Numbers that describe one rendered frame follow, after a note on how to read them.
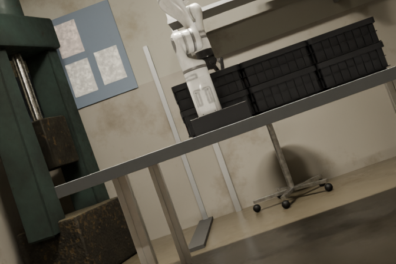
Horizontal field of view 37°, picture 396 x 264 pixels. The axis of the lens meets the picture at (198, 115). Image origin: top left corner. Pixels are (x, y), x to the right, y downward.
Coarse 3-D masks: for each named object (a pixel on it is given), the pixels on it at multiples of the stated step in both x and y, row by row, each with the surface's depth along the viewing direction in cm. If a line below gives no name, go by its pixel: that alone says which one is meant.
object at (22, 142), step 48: (0, 0) 442; (0, 48) 421; (48, 48) 473; (0, 96) 415; (48, 96) 477; (0, 144) 417; (48, 144) 433; (48, 192) 416; (96, 192) 469; (48, 240) 418; (96, 240) 421
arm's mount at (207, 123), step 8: (240, 104) 211; (216, 112) 212; (224, 112) 211; (232, 112) 211; (240, 112) 211; (248, 112) 211; (192, 120) 212; (200, 120) 212; (208, 120) 212; (216, 120) 212; (224, 120) 211; (232, 120) 211; (240, 120) 211; (200, 128) 212; (208, 128) 212; (216, 128) 212
